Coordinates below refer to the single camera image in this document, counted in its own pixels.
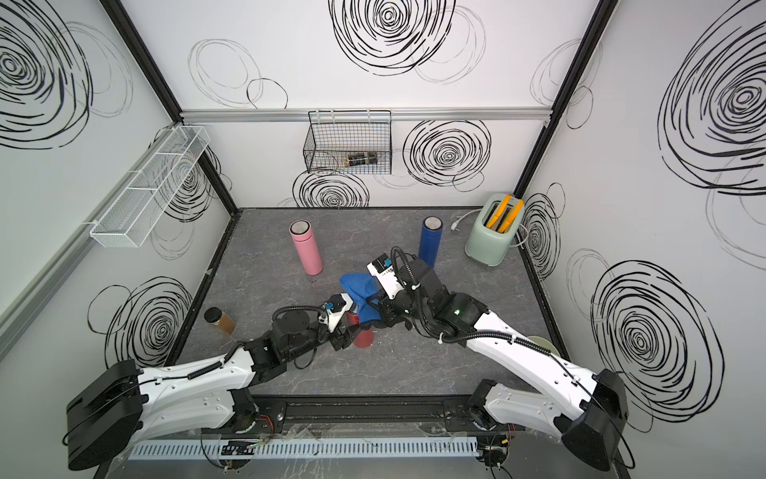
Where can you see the blue cloth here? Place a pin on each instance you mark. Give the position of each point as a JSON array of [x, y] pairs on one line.
[[365, 293]]

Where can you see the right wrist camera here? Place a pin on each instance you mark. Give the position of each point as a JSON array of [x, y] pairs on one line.
[[383, 270]]

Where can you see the white mesh shelf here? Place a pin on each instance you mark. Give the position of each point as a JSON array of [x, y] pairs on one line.
[[170, 183]]

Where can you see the white slotted cable duct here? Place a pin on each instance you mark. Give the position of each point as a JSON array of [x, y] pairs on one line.
[[308, 448]]

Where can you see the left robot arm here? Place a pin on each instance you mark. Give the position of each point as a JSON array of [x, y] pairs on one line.
[[129, 403]]

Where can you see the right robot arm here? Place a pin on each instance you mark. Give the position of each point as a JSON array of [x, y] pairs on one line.
[[587, 411]]

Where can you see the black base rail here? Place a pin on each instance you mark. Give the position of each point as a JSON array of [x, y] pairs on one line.
[[455, 413]]

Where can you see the mint green toaster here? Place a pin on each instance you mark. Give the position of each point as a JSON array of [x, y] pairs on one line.
[[494, 229]]

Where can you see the black wire basket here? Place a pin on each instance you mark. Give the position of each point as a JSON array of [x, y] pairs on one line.
[[334, 134]]

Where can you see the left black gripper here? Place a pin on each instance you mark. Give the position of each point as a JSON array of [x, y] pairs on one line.
[[343, 330]]

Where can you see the pink thermos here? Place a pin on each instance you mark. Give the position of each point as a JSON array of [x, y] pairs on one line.
[[306, 246]]

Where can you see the small brown jar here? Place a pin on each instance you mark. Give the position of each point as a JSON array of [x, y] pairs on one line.
[[216, 317]]

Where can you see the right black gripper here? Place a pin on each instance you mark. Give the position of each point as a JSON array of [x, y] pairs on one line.
[[388, 309]]

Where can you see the object in wire basket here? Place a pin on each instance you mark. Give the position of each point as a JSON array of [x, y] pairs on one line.
[[361, 159]]

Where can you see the blue thermos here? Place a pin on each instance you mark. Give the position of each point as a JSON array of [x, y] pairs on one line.
[[430, 239]]

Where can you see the light green plate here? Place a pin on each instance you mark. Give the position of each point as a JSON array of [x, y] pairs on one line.
[[545, 344]]

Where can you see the red thermos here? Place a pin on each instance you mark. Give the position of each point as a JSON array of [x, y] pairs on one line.
[[364, 333]]

